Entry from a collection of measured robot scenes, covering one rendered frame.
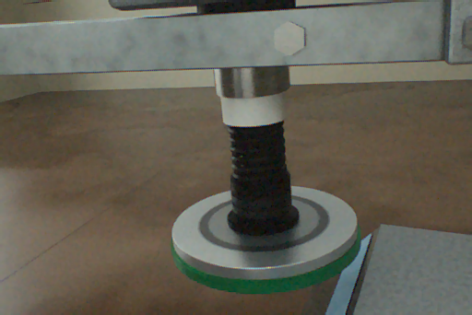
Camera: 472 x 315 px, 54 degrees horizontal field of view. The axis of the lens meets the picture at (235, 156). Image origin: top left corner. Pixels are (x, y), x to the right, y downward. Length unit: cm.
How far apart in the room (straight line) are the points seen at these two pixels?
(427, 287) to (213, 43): 33
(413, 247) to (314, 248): 17
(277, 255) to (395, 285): 14
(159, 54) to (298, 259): 24
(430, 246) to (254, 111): 28
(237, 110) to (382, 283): 24
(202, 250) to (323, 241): 13
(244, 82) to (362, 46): 12
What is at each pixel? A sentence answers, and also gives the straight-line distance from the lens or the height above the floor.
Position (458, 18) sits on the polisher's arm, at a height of 109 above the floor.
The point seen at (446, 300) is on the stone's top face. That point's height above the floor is 82.
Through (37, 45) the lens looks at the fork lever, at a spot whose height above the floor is 110.
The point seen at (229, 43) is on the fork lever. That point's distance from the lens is 44.
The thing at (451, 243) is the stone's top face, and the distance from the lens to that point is 63.
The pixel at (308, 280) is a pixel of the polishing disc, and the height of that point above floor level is 86.
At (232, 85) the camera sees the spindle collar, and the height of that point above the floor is 104.
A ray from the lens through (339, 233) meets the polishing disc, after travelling 51.
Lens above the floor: 112
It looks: 18 degrees down
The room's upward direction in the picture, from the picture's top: 5 degrees counter-clockwise
